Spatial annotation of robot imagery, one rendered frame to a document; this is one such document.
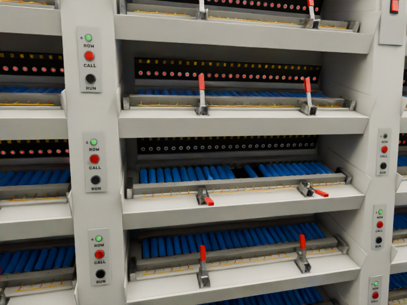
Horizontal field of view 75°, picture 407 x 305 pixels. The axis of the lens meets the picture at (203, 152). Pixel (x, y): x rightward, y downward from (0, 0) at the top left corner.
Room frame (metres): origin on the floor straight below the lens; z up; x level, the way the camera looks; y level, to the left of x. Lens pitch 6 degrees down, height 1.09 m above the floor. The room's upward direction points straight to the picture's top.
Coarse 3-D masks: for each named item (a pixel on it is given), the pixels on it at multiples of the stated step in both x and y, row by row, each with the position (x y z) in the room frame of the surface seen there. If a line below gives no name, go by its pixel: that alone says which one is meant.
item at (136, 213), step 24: (336, 168) 0.77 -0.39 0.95; (120, 192) 0.53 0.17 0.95; (240, 192) 0.64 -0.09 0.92; (264, 192) 0.65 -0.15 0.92; (288, 192) 0.65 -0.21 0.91; (336, 192) 0.67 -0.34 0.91; (360, 192) 0.68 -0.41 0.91; (144, 216) 0.55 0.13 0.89; (168, 216) 0.56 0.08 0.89; (192, 216) 0.58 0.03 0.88; (216, 216) 0.59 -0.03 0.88; (240, 216) 0.61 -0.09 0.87; (264, 216) 0.62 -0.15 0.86
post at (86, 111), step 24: (72, 0) 0.52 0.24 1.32; (96, 0) 0.53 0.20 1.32; (72, 24) 0.52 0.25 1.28; (96, 24) 0.53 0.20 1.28; (72, 48) 0.52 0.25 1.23; (120, 48) 0.67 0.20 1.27; (72, 72) 0.52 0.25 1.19; (120, 72) 0.64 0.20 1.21; (72, 96) 0.52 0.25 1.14; (96, 96) 0.53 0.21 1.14; (72, 120) 0.52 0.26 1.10; (96, 120) 0.53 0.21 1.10; (72, 144) 0.52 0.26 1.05; (120, 144) 0.57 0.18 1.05; (72, 168) 0.52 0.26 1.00; (120, 168) 0.55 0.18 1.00; (72, 192) 0.52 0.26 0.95; (96, 192) 0.53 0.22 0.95; (96, 216) 0.53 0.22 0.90; (120, 216) 0.54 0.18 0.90; (120, 240) 0.54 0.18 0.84; (120, 264) 0.54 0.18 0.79; (96, 288) 0.53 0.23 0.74; (120, 288) 0.54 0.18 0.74
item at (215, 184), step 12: (204, 180) 0.64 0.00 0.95; (216, 180) 0.64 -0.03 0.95; (228, 180) 0.64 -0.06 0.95; (240, 180) 0.65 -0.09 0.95; (252, 180) 0.65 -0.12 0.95; (264, 180) 0.66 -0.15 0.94; (276, 180) 0.66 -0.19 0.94; (288, 180) 0.67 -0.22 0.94; (312, 180) 0.69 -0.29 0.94; (324, 180) 0.70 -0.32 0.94; (336, 180) 0.70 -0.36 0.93; (144, 192) 0.59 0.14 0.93; (156, 192) 0.60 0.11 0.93; (168, 192) 0.61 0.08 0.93; (216, 192) 0.62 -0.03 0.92; (228, 192) 0.62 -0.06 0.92
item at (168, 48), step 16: (128, 0) 0.74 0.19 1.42; (0, 32) 0.67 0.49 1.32; (0, 48) 0.67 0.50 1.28; (16, 48) 0.68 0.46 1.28; (32, 48) 0.69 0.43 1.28; (48, 48) 0.69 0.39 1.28; (128, 48) 0.74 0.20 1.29; (144, 48) 0.75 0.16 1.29; (160, 48) 0.76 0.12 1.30; (176, 48) 0.76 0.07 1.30; (192, 48) 0.77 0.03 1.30; (208, 48) 0.78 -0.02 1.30; (224, 48) 0.79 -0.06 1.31; (240, 48) 0.81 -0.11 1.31; (256, 48) 0.82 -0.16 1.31; (272, 48) 0.83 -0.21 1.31; (128, 64) 0.74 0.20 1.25; (304, 64) 0.85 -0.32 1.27; (320, 64) 0.86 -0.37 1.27; (128, 80) 0.74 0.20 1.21; (128, 144) 0.73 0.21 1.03; (128, 160) 0.73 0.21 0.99
